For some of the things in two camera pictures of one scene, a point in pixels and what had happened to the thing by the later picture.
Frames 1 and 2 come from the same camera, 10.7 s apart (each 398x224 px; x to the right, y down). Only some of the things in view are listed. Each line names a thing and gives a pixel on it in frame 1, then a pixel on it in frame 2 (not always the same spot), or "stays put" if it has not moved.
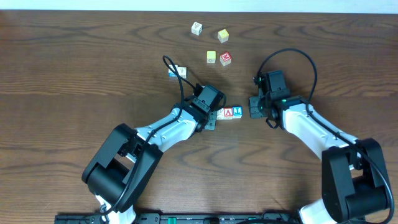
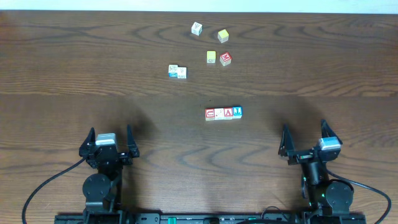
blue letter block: (237, 112) stays put
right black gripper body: (258, 107) -> (301, 156)
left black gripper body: (211, 120) -> (107, 154)
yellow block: (211, 56) stays put
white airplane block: (220, 114) stays put
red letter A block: (228, 113) stays put
